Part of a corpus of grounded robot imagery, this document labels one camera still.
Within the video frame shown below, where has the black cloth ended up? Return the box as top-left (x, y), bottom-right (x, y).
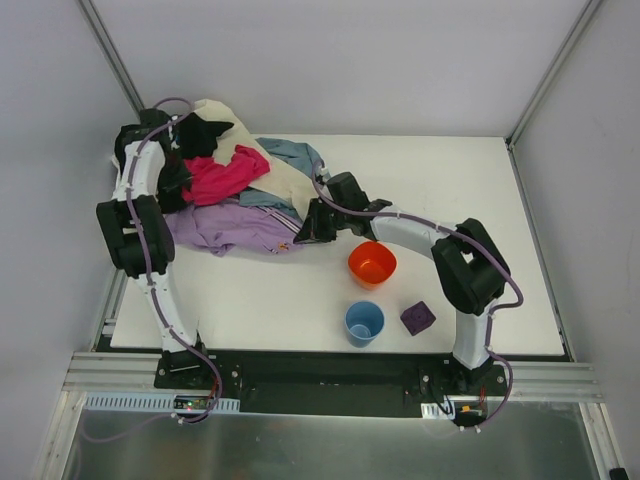
top-left (157, 113), bottom-right (234, 214)

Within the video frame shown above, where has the cream canvas cloth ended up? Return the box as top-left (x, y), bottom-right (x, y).
top-left (194, 99), bottom-right (316, 219)

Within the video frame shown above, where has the grey blue cloth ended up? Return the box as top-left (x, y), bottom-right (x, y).
top-left (238, 137), bottom-right (320, 222)

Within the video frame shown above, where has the magenta pink cloth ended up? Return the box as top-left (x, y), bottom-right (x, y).
top-left (181, 145), bottom-right (270, 206)

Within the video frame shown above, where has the lilac purple shirt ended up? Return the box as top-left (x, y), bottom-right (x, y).
top-left (165, 202), bottom-right (302, 257)

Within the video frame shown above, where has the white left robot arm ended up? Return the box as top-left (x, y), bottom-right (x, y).
top-left (96, 107), bottom-right (206, 376)

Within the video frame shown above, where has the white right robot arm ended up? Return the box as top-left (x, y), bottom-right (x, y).
top-left (294, 172), bottom-right (513, 370)

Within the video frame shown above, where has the blue white patterned cloth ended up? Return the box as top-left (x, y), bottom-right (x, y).
top-left (168, 125), bottom-right (180, 150)

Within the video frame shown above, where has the orange plastic cup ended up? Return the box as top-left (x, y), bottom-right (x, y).
top-left (347, 241), bottom-right (397, 290)

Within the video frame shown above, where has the blue plastic cup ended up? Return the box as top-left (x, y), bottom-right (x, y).
top-left (344, 301), bottom-right (385, 348)

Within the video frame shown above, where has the purple cube block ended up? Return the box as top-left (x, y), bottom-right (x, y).
top-left (400, 301), bottom-right (436, 336)

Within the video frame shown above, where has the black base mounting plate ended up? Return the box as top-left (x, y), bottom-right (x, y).
top-left (154, 350), bottom-right (507, 418)

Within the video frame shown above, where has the left aluminium corner post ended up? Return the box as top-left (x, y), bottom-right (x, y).
top-left (76, 0), bottom-right (145, 115)

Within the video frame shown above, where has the aluminium corner post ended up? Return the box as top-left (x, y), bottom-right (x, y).
top-left (76, 0), bottom-right (145, 115)
top-left (504, 0), bottom-right (609, 151)

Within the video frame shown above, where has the right white cable duct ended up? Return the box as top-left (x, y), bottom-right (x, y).
top-left (421, 403), bottom-right (456, 421)

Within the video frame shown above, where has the white cable duct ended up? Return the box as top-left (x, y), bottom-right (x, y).
top-left (421, 403), bottom-right (456, 421)
top-left (84, 392), bottom-right (240, 415)

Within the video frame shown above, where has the aluminium frame rail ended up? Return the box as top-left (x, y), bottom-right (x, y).
top-left (59, 294), bottom-right (601, 401)

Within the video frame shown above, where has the left white cable duct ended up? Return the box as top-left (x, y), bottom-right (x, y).
top-left (84, 392), bottom-right (240, 415)

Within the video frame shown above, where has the right aluminium corner post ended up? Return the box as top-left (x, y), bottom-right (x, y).
top-left (504, 0), bottom-right (609, 151)

